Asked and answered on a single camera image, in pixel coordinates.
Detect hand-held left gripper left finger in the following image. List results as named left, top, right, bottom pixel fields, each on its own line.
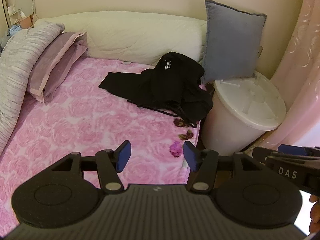
left=51, top=140, right=132, bottom=194

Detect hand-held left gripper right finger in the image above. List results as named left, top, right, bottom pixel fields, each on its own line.
left=183, top=140, right=265, bottom=194

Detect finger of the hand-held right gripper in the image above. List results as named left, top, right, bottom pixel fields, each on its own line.
left=277, top=144, right=320, bottom=157
left=252, top=147, right=279, bottom=165

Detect black pants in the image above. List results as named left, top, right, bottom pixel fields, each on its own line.
left=98, top=52, right=214, bottom=128

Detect person's right hand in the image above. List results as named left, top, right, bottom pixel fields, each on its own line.
left=309, top=194, right=320, bottom=233

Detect white plastic bucket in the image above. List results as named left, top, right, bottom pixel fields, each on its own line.
left=201, top=70, right=287, bottom=157

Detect pink floral blanket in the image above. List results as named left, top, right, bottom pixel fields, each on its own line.
left=0, top=55, right=208, bottom=233

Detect pink curtain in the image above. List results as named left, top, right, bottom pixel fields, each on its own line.
left=260, top=0, right=320, bottom=155

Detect mauve pillow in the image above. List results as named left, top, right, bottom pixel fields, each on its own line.
left=26, top=31, right=89, bottom=103

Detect grey-blue cushion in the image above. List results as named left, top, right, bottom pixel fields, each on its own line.
left=200, top=0, right=267, bottom=84

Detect cream bolster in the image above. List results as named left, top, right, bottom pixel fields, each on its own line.
left=34, top=11, right=208, bottom=65

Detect grey striped quilt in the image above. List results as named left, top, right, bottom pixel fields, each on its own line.
left=0, top=21, right=65, bottom=155

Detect grey plush toy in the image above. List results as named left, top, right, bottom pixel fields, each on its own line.
left=0, top=36, right=11, bottom=53

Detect pink box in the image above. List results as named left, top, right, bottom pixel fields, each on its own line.
left=20, top=15, right=33, bottom=28

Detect blue plush toy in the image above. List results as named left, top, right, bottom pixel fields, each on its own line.
left=7, top=24, right=22, bottom=36

